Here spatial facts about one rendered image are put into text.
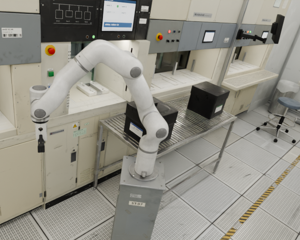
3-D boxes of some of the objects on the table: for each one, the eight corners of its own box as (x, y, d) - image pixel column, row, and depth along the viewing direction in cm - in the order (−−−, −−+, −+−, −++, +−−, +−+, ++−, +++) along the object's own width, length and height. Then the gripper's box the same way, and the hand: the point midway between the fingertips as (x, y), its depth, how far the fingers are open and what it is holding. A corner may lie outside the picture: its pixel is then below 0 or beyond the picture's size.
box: (209, 120, 250) (217, 96, 238) (185, 108, 265) (191, 85, 253) (223, 113, 271) (230, 90, 259) (199, 102, 285) (205, 80, 274)
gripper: (32, 108, 130) (33, 137, 138) (31, 126, 116) (33, 157, 124) (48, 108, 133) (48, 137, 141) (49, 126, 119) (49, 156, 127)
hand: (41, 145), depth 132 cm, fingers open, 8 cm apart
